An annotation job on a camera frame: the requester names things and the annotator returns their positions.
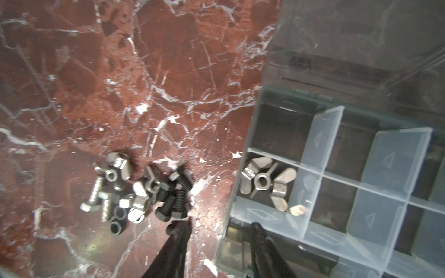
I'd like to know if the clear plastic organizer box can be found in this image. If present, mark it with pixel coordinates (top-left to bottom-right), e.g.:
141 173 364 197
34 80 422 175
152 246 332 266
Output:
215 1 445 278

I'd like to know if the pile of screws and nuts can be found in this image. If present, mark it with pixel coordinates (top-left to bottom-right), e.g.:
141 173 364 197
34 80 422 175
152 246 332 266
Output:
93 151 194 235

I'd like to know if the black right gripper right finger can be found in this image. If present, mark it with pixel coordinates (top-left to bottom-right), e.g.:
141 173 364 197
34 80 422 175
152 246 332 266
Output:
250 222 297 278

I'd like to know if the silver wing nut in box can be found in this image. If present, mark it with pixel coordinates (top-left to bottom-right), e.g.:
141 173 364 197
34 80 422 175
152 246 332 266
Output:
239 156 273 195

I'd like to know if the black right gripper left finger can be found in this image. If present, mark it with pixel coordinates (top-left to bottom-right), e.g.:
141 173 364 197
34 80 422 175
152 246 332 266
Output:
142 219 192 278

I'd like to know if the silver hex bolt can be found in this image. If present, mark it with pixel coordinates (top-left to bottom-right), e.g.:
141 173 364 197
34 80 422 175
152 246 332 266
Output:
80 174 105 213

